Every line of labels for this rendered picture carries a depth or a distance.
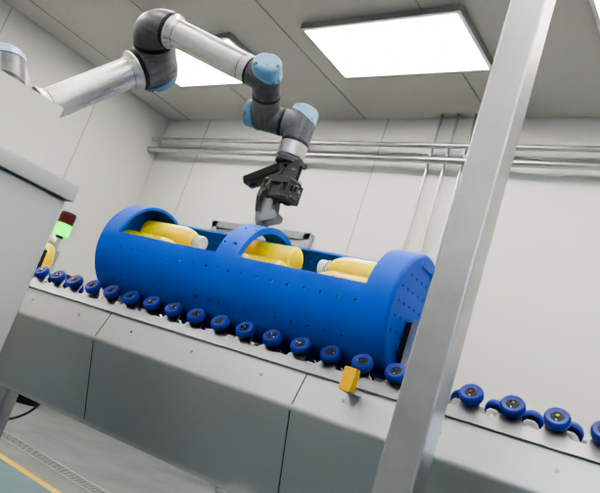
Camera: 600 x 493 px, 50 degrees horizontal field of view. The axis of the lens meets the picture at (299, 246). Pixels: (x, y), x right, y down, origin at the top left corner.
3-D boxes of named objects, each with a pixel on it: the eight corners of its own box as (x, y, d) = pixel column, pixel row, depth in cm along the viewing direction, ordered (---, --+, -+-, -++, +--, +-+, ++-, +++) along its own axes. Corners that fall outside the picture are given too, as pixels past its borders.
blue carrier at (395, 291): (370, 374, 124) (409, 236, 129) (77, 288, 171) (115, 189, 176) (418, 392, 147) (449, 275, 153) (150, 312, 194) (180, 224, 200)
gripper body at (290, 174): (282, 198, 162) (298, 155, 164) (255, 194, 166) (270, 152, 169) (297, 209, 168) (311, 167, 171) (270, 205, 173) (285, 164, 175)
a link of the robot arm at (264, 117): (252, 81, 171) (291, 92, 170) (251, 114, 180) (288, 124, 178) (240, 99, 166) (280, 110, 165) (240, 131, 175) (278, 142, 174)
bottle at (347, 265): (390, 290, 139) (317, 274, 149) (399, 303, 144) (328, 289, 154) (400, 261, 141) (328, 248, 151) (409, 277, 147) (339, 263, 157)
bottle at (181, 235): (141, 246, 183) (189, 257, 173) (139, 223, 181) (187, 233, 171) (160, 242, 189) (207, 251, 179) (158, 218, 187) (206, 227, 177)
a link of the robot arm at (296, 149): (275, 137, 170) (290, 152, 177) (269, 153, 169) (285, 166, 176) (299, 139, 166) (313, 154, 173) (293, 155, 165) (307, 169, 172)
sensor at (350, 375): (349, 392, 121) (357, 368, 122) (337, 388, 123) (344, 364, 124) (365, 399, 127) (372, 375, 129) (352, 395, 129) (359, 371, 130)
